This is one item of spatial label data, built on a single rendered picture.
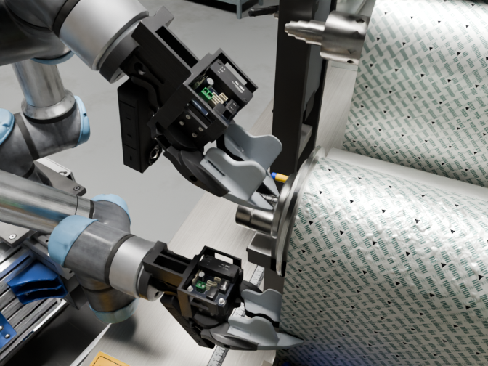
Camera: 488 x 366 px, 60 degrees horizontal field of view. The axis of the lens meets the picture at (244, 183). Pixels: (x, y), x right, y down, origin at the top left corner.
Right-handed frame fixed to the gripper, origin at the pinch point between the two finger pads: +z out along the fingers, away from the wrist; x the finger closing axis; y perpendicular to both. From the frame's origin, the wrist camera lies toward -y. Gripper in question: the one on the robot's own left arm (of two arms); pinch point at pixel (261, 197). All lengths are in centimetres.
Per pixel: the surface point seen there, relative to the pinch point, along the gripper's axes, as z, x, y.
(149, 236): 18, 70, -150
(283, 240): 2.6, -5.5, 3.8
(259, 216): 3.8, 4.0, -7.1
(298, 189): 0.3, -2.0, 6.6
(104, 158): -25, 108, -185
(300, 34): -7.9, 25.1, 2.4
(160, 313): 9.6, -0.5, -39.7
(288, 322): 13.5, -4.9, -6.9
